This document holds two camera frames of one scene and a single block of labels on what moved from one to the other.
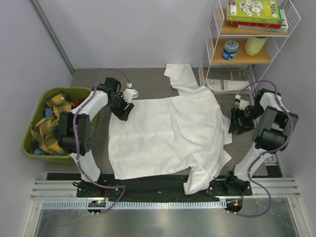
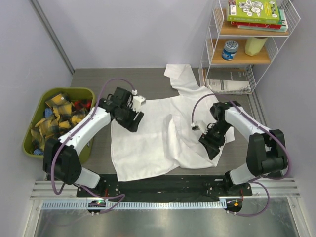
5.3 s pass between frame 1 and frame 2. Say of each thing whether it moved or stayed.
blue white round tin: stayed
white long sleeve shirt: stayed
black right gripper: moved
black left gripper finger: moved
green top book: stayed
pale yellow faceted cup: stayed
